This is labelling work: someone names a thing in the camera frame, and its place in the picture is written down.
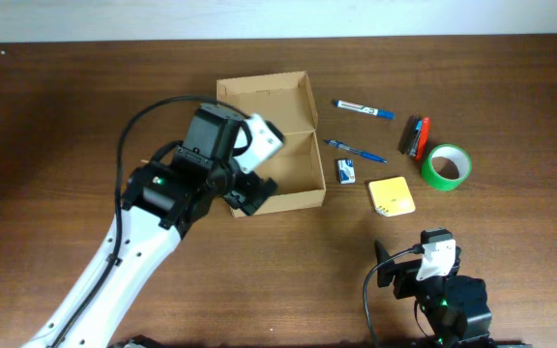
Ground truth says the green tape roll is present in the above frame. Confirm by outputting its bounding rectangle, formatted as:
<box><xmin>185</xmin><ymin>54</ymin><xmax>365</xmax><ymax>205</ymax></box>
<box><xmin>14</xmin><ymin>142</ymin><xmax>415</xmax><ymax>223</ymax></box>
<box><xmin>422</xmin><ymin>144</ymin><xmax>472</xmax><ymax>191</ymax></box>

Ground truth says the blue white marker pen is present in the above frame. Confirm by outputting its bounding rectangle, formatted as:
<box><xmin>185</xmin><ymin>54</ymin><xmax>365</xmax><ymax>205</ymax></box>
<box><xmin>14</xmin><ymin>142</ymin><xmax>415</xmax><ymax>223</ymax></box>
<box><xmin>333</xmin><ymin>100</ymin><xmax>395</xmax><ymax>120</ymax></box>

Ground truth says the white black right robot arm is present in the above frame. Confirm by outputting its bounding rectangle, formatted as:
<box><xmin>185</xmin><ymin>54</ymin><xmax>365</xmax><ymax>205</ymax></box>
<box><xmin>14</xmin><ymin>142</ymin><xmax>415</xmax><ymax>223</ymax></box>
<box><xmin>374</xmin><ymin>242</ymin><xmax>496</xmax><ymax>348</ymax></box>

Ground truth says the blue ballpoint pen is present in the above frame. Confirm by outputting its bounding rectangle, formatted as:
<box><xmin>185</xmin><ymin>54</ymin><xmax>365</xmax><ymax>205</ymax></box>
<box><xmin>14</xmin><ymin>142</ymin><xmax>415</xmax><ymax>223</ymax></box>
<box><xmin>324</xmin><ymin>139</ymin><xmax>387</xmax><ymax>163</ymax></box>

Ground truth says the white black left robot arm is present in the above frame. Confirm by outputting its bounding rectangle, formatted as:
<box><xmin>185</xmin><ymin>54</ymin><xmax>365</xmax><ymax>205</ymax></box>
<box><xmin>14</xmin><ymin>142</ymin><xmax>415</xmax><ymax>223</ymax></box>
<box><xmin>26</xmin><ymin>141</ymin><xmax>279</xmax><ymax>347</ymax></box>

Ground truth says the blue white staples box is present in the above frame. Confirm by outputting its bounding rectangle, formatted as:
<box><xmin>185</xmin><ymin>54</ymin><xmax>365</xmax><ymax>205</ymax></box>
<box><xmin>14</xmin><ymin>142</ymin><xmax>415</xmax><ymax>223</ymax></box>
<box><xmin>337</xmin><ymin>159</ymin><xmax>356</xmax><ymax>185</ymax></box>

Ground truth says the red black stapler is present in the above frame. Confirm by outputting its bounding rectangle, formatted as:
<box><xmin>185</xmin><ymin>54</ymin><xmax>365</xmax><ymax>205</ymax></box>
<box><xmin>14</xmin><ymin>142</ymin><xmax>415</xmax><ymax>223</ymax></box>
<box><xmin>399</xmin><ymin>115</ymin><xmax>431</xmax><ymax>161</ymax></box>

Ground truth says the brown cardboard box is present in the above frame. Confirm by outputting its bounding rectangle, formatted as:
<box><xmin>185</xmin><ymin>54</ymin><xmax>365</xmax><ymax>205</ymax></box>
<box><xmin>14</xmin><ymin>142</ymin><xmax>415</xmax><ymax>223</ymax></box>
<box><xmin>217</xmin><ymin>72</ymin><xmax>326</xmax><ymax>216</ymax></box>

